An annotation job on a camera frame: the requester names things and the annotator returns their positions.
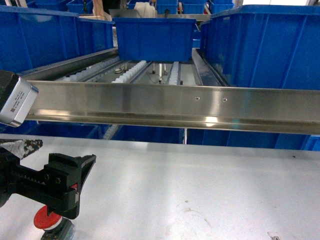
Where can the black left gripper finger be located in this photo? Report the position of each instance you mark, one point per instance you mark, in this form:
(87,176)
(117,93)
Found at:
(68,171)

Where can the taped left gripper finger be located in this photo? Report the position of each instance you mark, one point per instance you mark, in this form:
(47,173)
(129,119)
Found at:
(21,148)

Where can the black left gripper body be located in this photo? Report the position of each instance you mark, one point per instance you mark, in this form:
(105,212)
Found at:
(33,184)

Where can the red mushroom push button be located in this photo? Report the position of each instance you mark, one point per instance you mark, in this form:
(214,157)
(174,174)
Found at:
(55,227)

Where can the left blue plastic bin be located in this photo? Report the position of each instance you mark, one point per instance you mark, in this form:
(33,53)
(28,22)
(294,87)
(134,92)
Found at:
(32,38)

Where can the blue plastic bin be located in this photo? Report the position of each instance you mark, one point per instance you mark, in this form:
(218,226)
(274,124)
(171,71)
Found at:
(32,38)
(265,46)
(155,39)

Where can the centre blue plastic bin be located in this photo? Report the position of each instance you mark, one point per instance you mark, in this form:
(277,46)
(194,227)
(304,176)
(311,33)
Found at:
(155,39)

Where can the right blue plastic bin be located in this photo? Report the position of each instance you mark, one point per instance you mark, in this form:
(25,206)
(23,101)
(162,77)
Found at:
(265,46)

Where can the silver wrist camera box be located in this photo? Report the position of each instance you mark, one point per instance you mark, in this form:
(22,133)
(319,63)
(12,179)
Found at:
(18,103)

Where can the stainless steel shelf front rail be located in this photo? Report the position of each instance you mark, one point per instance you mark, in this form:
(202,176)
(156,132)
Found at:
(193,107)

